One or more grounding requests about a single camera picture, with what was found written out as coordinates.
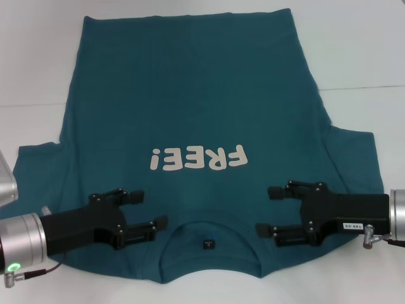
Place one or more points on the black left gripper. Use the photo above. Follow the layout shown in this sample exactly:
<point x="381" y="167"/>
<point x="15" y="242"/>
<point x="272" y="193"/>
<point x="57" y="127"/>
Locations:
<point x="82" y="221"/>

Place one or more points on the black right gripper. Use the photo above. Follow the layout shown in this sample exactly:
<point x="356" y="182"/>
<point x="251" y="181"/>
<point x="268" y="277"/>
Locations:
<point x="348" y="209"/>

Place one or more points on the teal T-shirt with FREE print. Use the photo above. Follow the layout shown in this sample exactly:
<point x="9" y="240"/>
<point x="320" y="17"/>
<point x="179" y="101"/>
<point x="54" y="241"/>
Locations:
<point x="202" y="95"/>

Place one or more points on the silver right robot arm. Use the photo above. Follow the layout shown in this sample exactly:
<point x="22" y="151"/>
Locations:
<point x="398" y="212"/>

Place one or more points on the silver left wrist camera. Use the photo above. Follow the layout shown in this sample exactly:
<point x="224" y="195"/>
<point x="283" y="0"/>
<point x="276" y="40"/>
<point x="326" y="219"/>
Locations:
<point x="6" y="183"/>

